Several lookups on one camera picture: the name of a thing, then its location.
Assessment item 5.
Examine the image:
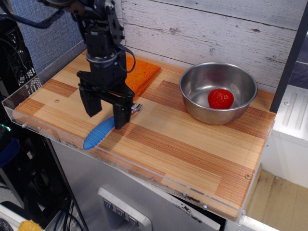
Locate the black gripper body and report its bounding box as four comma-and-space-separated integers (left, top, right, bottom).
77, 54, 135, 104

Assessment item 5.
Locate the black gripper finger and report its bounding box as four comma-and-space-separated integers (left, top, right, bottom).
79, 87, 102, 117
113, 101, 134, 129

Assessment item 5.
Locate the blue handled metal fork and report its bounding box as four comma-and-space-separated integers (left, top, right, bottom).
83, 102, 144, 151

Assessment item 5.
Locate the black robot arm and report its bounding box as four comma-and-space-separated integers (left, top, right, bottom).
42, 0, 135, 129

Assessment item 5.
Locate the orange folded cloth napkin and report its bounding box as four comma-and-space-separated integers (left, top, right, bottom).
113, 55, 161, 101

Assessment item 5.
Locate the clear acrylic table guard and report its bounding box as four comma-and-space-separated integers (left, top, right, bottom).
4, 53, 275, 222

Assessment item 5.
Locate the stainless steel bowl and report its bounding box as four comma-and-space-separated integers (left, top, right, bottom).
179, 62, 258, 125

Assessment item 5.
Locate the stainless steel cabinet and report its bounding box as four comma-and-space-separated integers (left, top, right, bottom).
51, 141, 226, 231

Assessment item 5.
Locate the red toy strawberry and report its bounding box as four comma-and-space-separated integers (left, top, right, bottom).
207, 89, 234, 109

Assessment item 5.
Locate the white block with ridges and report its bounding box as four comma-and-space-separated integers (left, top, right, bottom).
272, 85, 308, 145

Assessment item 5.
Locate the dark right vertical post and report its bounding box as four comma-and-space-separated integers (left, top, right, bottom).
270, 2, 308, 113

